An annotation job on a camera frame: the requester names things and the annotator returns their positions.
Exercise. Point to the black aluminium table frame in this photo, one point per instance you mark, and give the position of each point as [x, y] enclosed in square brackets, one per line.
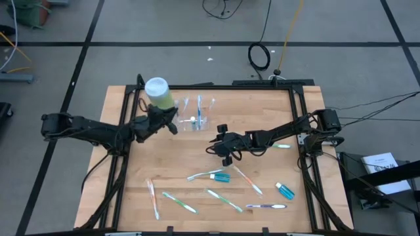
[229, 87]

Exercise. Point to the white booklet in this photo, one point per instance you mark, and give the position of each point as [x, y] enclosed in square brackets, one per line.
[377, 164]

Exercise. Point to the silver metal bracket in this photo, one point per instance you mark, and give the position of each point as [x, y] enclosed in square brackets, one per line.
[302, 234]
[123, 234]

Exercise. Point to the green and white toothbrush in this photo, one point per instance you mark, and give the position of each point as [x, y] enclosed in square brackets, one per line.
[224, 200]
[282, 146]
[180, 203]
[203, 173]

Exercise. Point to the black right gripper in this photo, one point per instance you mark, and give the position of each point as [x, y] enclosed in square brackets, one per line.
[231, 144]

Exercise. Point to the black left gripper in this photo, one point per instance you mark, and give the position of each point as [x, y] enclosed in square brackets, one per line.
[149, 126]

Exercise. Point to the green fabric bag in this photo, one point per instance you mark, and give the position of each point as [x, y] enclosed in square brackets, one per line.
[29, 13]

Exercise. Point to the blue and white toothbrush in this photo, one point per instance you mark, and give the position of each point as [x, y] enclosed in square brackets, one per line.
[199, 108]

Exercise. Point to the clear acrylic organizer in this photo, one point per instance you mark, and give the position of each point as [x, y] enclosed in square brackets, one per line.
[203, 126]

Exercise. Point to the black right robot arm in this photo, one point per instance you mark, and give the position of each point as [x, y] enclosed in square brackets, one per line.
[282, 131]

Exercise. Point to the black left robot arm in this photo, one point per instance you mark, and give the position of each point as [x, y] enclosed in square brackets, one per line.
[92, 129]

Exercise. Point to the green wipes canister white lid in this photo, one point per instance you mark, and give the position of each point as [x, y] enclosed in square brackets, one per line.
[157, 90]

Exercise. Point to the silver mounting plate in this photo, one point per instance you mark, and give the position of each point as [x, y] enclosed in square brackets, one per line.
[301, 139]

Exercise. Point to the black cart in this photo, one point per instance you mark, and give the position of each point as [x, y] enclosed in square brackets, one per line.
[351, 167]

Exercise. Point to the black caster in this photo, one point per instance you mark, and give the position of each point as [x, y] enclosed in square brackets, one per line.
[5, 111]

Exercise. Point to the purple and white toothbrush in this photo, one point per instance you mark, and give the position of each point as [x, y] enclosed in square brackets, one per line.
[265, 206]

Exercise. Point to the grey metal foot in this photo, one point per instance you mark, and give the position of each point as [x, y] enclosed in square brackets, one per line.
[16, 77]

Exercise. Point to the black round plug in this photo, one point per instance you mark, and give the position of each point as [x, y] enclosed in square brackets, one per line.
[277, 72]

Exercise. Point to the small blue bottle white cap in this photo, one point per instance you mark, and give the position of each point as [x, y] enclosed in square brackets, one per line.
[286, 192]
[193, 119]
[222, 178]

